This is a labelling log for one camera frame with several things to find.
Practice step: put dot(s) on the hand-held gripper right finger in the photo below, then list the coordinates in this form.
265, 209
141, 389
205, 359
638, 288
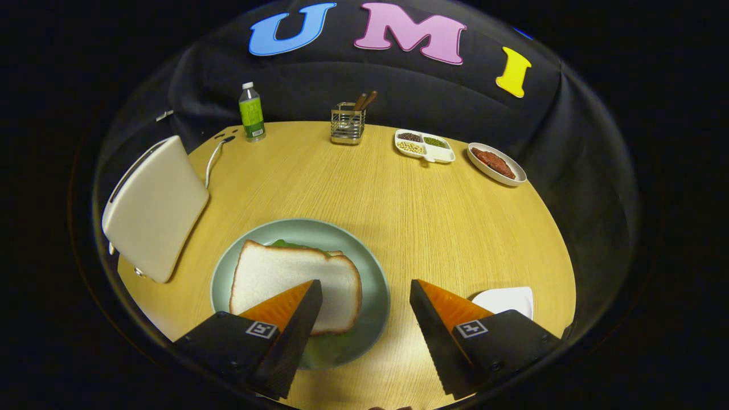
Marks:
435, 341

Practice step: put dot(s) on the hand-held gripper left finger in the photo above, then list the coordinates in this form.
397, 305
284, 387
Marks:
290, 347

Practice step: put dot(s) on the green lettuce leaf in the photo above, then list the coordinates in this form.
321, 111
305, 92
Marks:
327, 348

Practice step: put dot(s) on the white bread slice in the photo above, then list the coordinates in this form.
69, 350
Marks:
273, 279

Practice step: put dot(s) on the white square plate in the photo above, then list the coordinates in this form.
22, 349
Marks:
510, 299

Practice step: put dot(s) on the pale green round plate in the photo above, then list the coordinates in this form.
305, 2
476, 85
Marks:
296, 230

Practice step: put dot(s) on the white divided dish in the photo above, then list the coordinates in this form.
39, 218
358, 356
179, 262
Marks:
441, 155

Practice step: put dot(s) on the red meat slices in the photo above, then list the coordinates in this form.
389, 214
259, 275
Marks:
492, 162

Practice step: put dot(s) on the white toaster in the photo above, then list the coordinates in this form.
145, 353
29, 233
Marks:
154, 210

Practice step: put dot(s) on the white oval meat plate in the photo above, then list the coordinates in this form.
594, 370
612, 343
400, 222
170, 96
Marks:
510, 161

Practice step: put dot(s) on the yellow beans portion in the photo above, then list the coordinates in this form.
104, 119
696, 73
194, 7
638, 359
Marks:
411, 147

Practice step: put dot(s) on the green beans portion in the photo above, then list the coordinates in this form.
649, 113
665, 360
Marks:
435, 142

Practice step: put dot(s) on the dark beans portion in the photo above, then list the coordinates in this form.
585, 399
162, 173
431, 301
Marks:
409, 136

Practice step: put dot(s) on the green label water bottle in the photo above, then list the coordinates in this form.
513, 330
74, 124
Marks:
251, 114

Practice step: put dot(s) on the black backdrop cloth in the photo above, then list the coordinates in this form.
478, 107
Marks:
455, 97

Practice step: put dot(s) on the silver clip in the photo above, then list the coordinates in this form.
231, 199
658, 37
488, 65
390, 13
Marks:
164, 115

